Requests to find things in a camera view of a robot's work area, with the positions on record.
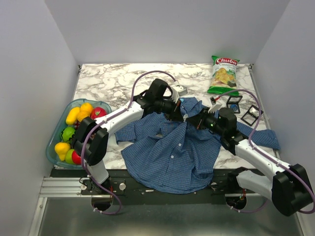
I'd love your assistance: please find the green cassava chips bag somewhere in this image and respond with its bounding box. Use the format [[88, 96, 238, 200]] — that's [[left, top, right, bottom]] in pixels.
[[207, 55, 239, 94]]

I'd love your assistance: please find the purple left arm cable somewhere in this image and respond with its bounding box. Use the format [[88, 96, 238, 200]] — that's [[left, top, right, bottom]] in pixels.
[[80, 70, 178, 215]]

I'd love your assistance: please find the green apple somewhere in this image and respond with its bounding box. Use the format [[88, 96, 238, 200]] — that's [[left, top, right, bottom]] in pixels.
[[65, 149, 74, 165]]

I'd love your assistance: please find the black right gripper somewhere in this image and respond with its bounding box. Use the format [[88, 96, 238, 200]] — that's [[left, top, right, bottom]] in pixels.
[[187, 106, 225, 136]]

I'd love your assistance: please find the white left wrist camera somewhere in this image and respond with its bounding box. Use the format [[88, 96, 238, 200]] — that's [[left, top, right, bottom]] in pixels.
[[171, 85, 188, 102]]

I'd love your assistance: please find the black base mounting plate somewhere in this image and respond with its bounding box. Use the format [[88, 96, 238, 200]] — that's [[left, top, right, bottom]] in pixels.
[[80, 169, 247, 206]]

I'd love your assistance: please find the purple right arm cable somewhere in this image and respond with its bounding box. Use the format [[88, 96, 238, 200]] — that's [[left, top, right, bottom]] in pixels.
[[214, 88, 315, 214]]

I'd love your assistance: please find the blue checked shirt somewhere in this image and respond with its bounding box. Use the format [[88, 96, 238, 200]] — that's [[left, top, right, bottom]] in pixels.
[[114, 96, 281, 195]]

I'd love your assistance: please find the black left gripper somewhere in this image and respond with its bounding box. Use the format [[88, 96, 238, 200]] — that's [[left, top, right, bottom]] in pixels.
[[155, 96, 185, 123]]

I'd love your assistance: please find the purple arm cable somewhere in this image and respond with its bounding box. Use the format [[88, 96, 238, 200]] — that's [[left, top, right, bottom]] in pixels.
[[80, 70, 178, 215], [214, 88, 315, 214]]

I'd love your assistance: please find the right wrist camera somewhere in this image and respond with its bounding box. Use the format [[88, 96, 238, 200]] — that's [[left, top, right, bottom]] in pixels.
[[208, 96, 222, 113]]

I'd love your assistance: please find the teal plastic fruit basket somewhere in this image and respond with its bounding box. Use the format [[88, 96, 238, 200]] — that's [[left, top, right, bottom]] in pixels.
[[46, 98, 112, 170]]

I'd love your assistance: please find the aluminium frame rail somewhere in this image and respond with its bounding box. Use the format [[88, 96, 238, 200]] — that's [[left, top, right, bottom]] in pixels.
[[39, 177, 82, 198]]

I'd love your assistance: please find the orange fruit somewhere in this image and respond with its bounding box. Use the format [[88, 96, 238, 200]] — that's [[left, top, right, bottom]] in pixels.
[[77, 111, 90, 122], [80, 102, 94, 114]]

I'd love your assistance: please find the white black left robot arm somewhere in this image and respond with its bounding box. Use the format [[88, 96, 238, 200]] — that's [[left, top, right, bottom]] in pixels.
[[72, 79, 187, 194]]

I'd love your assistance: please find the yellow mango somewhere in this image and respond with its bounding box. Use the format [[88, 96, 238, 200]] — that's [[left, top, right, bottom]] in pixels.
[[65, 107, 80, 125]]

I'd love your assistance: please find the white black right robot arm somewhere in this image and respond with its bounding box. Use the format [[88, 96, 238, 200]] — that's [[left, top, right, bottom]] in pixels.
[[184, 108, 315, 216]]

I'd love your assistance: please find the yellow pear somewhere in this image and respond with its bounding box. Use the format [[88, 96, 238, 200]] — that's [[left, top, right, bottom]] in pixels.
[[54, 142, 71, 161]]

